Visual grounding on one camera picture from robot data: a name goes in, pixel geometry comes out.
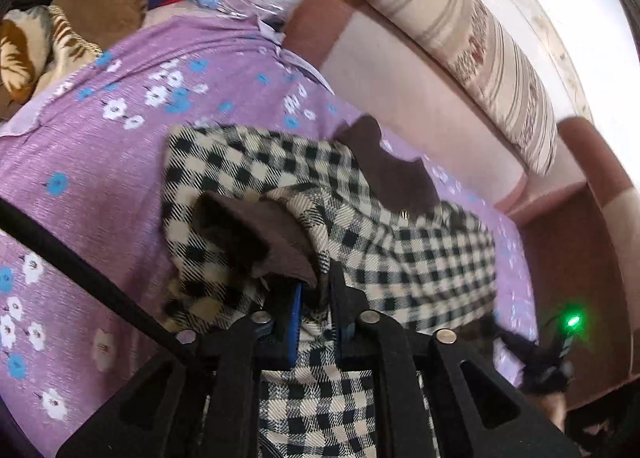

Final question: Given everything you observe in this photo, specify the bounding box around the black and cream checkered coat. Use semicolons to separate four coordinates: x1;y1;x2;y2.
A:
160;114;502;458

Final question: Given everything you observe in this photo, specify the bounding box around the brown animal print blanket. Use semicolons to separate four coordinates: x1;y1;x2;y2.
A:
0;6;103;120

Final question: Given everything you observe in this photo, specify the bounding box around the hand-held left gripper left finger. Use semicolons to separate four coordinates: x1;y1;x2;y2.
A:
56;282;306;458

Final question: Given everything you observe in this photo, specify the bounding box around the clear plastic bag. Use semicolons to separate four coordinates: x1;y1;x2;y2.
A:
215;0;302;33

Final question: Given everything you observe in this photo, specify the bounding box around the striped beige cushion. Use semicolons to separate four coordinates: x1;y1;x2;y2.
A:
357;0;559;177

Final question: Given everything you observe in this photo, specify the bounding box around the brown cloth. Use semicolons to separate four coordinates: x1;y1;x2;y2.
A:
49;0;149;50

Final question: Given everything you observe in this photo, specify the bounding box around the purple floral bedsheet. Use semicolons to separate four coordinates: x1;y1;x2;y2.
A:
0;0;542;458

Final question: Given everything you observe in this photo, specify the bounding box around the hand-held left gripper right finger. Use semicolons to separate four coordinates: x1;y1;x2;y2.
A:
327;263;582;458

